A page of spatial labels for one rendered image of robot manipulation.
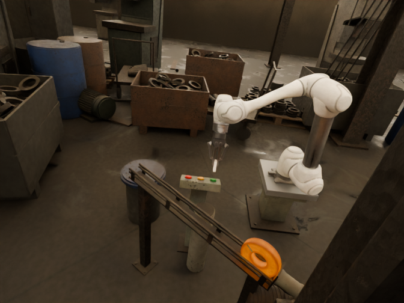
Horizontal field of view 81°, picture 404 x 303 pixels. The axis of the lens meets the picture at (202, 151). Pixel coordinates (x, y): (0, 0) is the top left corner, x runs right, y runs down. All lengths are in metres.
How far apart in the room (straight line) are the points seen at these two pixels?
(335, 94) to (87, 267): 1.75
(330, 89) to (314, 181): 0.60
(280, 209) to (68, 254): 1.57
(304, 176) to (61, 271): 1.64
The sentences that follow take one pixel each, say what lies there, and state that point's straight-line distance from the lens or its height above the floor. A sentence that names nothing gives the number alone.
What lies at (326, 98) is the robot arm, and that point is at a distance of 1.41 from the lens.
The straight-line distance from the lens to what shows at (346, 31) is 6.02.
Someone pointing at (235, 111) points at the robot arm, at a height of 1.08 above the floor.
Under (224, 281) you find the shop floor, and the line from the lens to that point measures 1.76.
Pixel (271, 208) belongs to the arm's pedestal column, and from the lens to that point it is 2.07.
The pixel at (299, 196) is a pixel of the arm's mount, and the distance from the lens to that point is 1.93.
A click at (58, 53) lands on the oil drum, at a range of 3.39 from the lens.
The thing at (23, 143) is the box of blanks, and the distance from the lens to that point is 2.12.
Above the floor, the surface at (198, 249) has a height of 0.24.
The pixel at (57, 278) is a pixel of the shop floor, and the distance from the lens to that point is 1.84.
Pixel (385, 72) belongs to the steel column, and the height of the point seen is 1.05.
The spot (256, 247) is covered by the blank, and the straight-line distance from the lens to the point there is 0.96.
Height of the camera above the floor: 1.49
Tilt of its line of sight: 31 degrees down
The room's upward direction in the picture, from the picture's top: 8 degrees clockwise
